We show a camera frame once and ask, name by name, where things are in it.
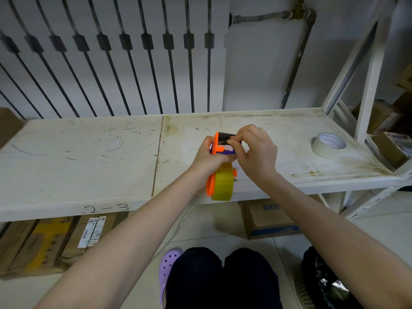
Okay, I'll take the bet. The blue striped cardboard box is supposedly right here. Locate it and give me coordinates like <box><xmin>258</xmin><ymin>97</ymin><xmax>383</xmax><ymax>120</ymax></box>
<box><xmin>239</xmin><ymin>194</ymin><xmax>324</xmax><ymax>241</ymax></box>

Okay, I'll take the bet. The white perforated shelf rack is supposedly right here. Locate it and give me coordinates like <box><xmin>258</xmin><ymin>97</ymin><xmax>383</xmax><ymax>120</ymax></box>
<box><xmin>341</xmin><ymin>157</ymin><xmax>412</xmax><ymax>221</ymax></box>

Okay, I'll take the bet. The dark brown cardboard box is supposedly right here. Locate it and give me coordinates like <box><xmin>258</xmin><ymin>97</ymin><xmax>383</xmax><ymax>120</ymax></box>
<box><xmin>391</xmin><ymin>91</ymin><xmax>412</xmax><ymax>137</ymax></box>

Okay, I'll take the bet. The person's left hand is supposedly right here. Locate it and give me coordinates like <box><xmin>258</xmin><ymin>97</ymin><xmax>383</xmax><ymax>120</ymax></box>
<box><xmin>188</xmin><ymin>136</ymin><xmax>239</xmax><ymax>190</ymax></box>

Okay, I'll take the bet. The person's right hand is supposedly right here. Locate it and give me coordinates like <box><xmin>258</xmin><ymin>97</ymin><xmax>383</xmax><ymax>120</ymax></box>
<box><xmin>226</xmin><ymin>124</ymin><xmax>279</xmax><ymax>192</ymax></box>

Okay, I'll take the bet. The person's left leg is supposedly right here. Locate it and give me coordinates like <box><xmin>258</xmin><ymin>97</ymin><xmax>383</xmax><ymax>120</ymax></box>
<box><xmin>164</xmin><ymin>247</ymin><xmax>223</xmax><ymax>309</ymax></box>

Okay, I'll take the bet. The white metal shelf rack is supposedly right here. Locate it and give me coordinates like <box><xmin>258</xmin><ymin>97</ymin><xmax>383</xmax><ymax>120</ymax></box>
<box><xmin>0</xmin><ymin>0</ymin><xmax>412</xmax><ymax>222</ymax></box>

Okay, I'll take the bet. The plain brown cardboard box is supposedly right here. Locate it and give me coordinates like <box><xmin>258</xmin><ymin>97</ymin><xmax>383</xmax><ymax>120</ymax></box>
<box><xmin>0</xmin><ymin>219</ymin><xmax>39</xmax><ymax>274</ymax></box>
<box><xmin>0</xmin><ymin>107</ymin><xmax>25</xmax><ymax>148</ymax></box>

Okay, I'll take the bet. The person's right leg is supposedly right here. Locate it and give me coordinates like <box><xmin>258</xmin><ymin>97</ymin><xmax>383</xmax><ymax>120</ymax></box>
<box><xmin>224</xmin><ymin>248</ymin><xmax>283</xmax><ymax>309</ymax></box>

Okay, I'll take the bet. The beige mesh waste basket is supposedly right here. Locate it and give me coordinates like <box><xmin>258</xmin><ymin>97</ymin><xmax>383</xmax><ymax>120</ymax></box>
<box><xmin>294</xmin><ymin>276</ymin><xmax>318</xmax><ymax>309</ymax></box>

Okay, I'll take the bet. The small labelled cardboard parcel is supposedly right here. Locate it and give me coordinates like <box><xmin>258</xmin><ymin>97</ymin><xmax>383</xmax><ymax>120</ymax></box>
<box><xmin>370</xmin><ymin>131</ymin><xmax>412</xmax><ymax>170</ymax></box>

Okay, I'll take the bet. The person's right forearm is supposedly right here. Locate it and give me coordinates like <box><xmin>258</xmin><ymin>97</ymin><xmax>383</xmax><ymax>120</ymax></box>
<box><xmin>259</xmin><ymin>173</ymin><xmax>412</xmax><ymax>309</ymax></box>

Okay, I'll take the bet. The person's leg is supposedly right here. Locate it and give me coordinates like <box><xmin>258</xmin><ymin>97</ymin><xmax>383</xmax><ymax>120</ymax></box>
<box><xmin>164</xmin><ymin>247</ymin><xmax>223</xmax><ymax>309</ymax></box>
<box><xmin>224</xmin><ymin>248</ymin><xmax>283</xmax><ymax>309</ymax></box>

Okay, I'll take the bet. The purple clog shoe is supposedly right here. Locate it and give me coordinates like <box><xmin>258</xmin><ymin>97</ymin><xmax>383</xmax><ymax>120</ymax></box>
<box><xmin>158</xmin><ymin>248</ymin><xmax>183</xmax><ymax>305</ymax></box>

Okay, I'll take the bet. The yellow tape roll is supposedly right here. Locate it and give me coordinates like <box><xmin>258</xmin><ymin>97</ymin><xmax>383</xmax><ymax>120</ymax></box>
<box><xmin>211</xmin><ymin>161</ymin><xmax>235</xmax><ymax>202</ymax></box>

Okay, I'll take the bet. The black bin bag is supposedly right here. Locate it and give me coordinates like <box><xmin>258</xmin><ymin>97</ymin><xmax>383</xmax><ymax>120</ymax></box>
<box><xmin>301</xmin><ymin>246</ymin><xmax>364</xmax><ymax>309</ymax></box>

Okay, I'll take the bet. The yellow taped cardboard box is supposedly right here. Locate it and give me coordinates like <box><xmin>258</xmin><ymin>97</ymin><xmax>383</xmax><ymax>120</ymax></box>
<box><xmin>8</xmin><ymin>217</ymin><xmax>76</xmax><ymax>276</ymax></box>

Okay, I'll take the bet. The grey metal pipe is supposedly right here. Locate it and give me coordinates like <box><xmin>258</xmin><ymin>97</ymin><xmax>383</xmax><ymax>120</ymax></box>
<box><xmin>229</xmin><ymin>9</ymin><xmax>317</xmax><ymax>110</ymax></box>

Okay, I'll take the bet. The white tape roll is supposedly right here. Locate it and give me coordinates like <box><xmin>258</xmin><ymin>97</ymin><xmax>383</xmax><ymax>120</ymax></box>
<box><xmin>311</xmin><ymin>132</ymin><xmax>347</xmax><ymax>160</ymax></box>

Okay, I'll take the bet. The white floor cable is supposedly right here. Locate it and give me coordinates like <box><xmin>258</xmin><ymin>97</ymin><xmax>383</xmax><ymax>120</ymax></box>
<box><xmin>151</xmin><ymin>204</ymin><xmax>197</xmax><ymax>260</ymax></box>

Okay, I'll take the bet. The white radiator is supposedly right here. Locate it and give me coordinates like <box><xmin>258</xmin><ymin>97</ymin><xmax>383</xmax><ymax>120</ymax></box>
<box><xmin>0</xmin><ymin>0</ymin><xmax>231</xmax><ymax>119</ymax></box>

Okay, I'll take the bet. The brass valve red handle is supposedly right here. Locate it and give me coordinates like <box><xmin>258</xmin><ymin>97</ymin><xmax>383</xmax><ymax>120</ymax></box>
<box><xmin>289</xmin><ymin>0</ymin><xmax>308</xmax><ymax>20</ymax></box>

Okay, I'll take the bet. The white labelled long cardboard box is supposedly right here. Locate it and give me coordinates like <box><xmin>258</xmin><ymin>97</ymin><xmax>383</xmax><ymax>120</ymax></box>
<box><xmin>59</xmin><ymin>211</ymin><xmax>129</xmax><ymax>267</ymax></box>

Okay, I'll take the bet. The small brown cardboard box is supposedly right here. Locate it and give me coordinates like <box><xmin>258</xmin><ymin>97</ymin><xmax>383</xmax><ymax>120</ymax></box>
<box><xmin>352</xmin><ymin>99</ymin><xmax>403</xmax><ymax>135</ymax></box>

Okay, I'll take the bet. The orange blue tape dispenser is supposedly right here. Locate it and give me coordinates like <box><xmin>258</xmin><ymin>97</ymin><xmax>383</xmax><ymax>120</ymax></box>
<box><xmin>206</xmin><ymin>131</ymin><xmax>239</xmax><ymax>197</ymax></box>

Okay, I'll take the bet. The person's left forearm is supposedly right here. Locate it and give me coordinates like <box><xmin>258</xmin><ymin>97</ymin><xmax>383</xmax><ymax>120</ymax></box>
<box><xmin>33</xmin><ymin>172</ymin><xmax>213</xmax><ymax>309</ymax></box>

